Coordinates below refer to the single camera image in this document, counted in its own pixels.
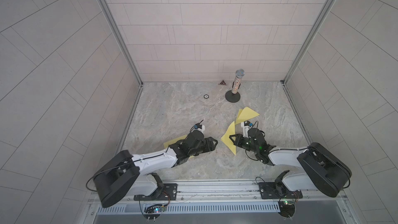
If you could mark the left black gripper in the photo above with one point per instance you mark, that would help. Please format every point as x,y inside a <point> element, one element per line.
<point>208,145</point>

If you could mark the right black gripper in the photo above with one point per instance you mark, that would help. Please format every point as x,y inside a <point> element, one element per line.
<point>239,137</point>

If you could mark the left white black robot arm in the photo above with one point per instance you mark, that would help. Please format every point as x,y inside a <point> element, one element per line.
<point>135,175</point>

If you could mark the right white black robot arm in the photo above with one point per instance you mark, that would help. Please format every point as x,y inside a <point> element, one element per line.
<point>321,170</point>

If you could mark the colourful tube on black stand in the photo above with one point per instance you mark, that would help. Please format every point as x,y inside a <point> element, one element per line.
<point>233,95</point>

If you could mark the right controller circuit board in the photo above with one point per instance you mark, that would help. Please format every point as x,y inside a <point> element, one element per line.
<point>286,208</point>

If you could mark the controller circuit board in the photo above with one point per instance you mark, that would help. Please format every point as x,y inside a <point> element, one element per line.
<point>154,211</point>
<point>286,208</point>

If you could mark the left controller circuit board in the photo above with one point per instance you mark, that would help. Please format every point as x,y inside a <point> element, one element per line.
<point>154,211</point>

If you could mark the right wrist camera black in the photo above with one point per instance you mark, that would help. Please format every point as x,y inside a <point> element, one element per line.
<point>246,126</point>

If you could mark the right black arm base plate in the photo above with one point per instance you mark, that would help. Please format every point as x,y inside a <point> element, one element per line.
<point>273,190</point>

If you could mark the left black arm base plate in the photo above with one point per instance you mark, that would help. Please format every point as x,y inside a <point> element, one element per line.
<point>164,192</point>

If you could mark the aluminium mounting rail frame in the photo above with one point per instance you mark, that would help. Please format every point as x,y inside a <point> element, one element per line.
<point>201,191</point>

